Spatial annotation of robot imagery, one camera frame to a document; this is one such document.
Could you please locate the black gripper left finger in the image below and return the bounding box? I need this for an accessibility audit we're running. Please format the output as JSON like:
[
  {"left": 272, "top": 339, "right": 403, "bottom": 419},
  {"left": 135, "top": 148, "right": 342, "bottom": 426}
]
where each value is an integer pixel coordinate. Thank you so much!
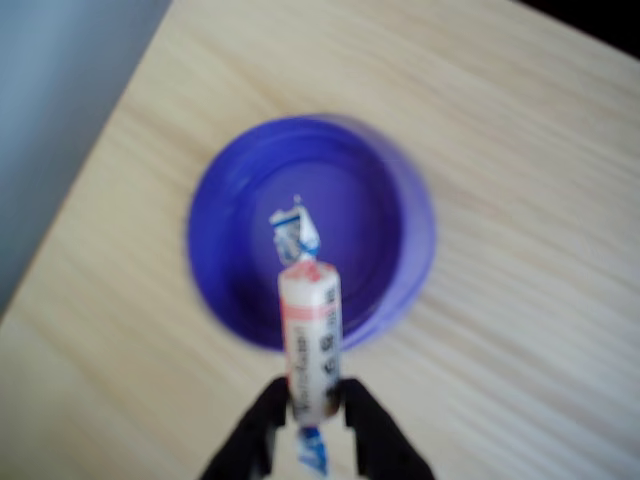
[{"left": 199, "top": 376, "right": 292, "bottom": 480}]

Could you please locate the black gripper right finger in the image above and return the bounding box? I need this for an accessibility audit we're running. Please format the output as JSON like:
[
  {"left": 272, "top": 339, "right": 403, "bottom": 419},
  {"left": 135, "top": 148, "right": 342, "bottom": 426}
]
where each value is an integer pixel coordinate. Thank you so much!
[{"left": 341, "top": 377, "right": 437, "bottom": 480}]

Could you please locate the white candy roll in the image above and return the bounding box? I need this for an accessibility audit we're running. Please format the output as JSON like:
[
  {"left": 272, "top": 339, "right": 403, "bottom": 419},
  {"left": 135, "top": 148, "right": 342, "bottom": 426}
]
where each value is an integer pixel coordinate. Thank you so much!
[{"left": 268, "top": 194, "right": 345, "bottom": 476}]

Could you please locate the purple plastic bowl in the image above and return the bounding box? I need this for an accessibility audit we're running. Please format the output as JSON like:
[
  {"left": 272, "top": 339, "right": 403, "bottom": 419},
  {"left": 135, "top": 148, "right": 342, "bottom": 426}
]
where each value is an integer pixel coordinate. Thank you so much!
[{"left": 185, "top": 112, "right": 438, "bottom": 355}]

